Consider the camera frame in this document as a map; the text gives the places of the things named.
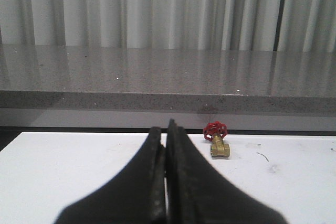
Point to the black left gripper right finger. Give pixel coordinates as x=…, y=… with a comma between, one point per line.
x=198, y=193

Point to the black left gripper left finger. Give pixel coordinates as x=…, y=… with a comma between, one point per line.
x=135, y=195

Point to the brass valve red handwheel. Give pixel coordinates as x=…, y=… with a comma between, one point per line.
x=215, y=133

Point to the grey stone counter slab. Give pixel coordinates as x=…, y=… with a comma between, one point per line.
x=199, y=81

